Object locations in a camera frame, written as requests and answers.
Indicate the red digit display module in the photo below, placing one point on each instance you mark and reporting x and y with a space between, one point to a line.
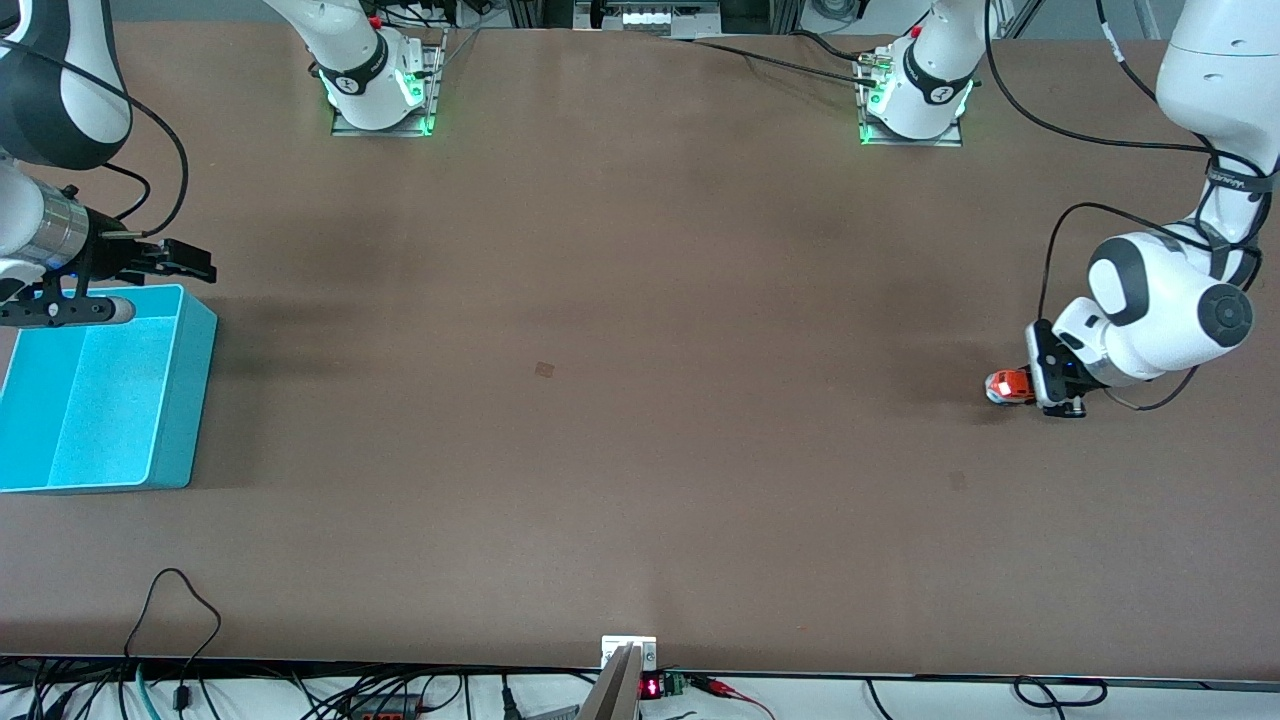
650 688

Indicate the blue plastic box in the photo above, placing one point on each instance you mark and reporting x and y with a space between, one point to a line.
100 400

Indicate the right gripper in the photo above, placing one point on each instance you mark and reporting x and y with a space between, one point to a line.
107 256

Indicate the black power strip red switches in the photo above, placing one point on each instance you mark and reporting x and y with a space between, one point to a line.
385 712

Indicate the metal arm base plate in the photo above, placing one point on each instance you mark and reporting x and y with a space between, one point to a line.
950 140
434 95

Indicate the orange toy bus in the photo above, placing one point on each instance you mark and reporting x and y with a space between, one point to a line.
1008 385

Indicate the white mounting plate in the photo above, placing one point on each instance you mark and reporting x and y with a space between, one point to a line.
645 650

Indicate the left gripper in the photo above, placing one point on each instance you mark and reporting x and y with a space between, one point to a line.
1049 368

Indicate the white lit device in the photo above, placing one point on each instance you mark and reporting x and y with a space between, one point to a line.
670 17

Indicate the aluminium frame structure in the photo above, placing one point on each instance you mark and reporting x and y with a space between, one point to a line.
540 12

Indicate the red clip lead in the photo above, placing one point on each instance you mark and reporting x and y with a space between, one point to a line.
715 687

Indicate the grey metal camera bar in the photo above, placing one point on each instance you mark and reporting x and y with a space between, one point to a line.
612 690

